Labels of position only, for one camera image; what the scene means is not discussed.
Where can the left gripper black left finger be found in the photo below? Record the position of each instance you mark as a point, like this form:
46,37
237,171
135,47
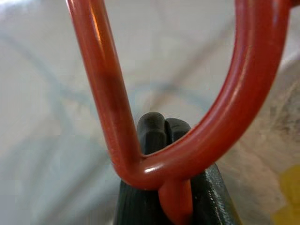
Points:
151,133

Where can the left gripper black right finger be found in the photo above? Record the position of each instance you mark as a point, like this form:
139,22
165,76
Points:
178,130

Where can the red plastic hanger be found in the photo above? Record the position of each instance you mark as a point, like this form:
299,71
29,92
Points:
105,82

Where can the yellow shirt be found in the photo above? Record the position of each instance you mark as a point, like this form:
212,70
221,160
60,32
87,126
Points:
291,187

